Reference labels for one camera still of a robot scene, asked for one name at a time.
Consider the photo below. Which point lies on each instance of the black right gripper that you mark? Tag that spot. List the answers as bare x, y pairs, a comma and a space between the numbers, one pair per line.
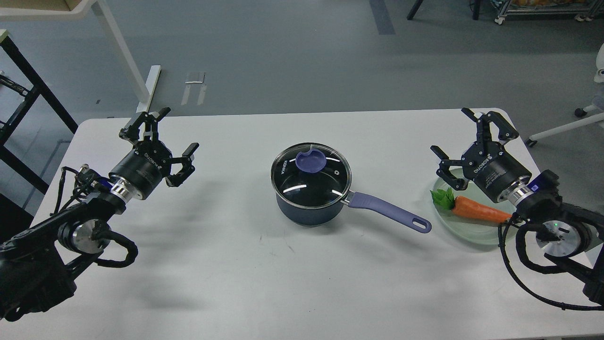
495, 172

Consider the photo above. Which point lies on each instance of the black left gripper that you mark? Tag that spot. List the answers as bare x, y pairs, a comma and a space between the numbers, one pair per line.
147, 164

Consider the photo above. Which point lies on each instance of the blue saucepan with purple handle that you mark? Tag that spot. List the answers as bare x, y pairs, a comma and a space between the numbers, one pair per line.
358, 200

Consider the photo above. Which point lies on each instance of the glass lid with purple knob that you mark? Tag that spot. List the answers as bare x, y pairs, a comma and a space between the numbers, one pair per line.
311, 175

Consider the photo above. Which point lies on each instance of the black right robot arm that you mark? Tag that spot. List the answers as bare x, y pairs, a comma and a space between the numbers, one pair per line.
549, 233

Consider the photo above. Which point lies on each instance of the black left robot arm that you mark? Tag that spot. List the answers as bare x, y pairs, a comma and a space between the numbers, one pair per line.
39, 265

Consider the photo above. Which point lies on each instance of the orange toy carrot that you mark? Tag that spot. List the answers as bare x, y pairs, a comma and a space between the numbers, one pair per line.
467, 208

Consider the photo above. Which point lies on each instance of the pale green glass plate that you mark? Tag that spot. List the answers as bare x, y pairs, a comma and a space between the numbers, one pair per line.
472, 230

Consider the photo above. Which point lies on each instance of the black metal rack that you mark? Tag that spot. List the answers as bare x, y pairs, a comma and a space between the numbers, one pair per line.
38, 90

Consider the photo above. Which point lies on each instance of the metal wheeled cart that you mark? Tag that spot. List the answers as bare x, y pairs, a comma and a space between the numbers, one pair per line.
580, 10

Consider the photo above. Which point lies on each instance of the white desk frame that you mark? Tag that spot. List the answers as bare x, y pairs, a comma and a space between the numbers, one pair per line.
83, 39

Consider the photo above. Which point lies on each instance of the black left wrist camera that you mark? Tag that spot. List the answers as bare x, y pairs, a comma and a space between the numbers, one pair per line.
88, 181

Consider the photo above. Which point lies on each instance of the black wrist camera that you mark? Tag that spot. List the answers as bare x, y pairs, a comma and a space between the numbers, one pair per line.
545, 185
88, 181

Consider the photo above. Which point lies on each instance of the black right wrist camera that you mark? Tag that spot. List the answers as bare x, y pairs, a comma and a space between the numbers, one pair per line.
545, 185

